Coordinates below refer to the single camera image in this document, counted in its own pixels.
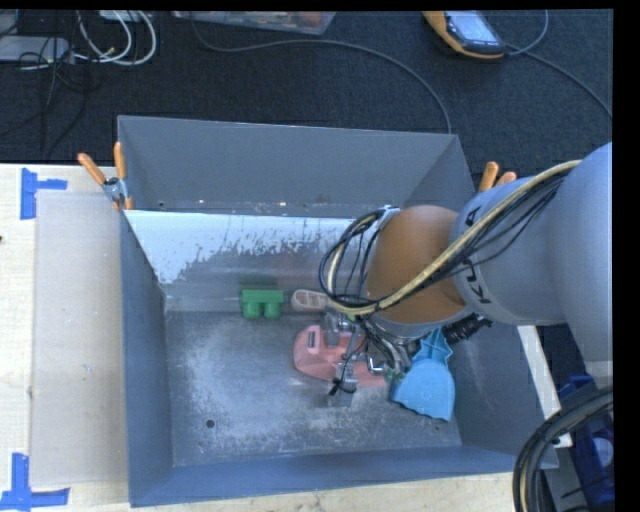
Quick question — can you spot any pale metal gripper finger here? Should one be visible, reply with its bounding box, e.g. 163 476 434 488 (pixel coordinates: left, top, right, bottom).
323 311 353 350
327 358 361 409

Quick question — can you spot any pink flat plastic piece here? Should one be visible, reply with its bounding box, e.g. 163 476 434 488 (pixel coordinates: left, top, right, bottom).
291 324 387 388

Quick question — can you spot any beige oval plastic piece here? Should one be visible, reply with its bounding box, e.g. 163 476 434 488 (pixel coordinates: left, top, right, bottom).
290 288 330 314

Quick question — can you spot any green toy brick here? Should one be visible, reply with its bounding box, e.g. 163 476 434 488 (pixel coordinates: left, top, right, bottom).
239 288 286 322

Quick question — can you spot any grey metal bin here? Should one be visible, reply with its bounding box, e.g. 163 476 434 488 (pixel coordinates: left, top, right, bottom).
116 114 560 508

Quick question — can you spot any pale wood flat board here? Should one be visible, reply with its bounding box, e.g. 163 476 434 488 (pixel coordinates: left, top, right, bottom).
28 191 132 490

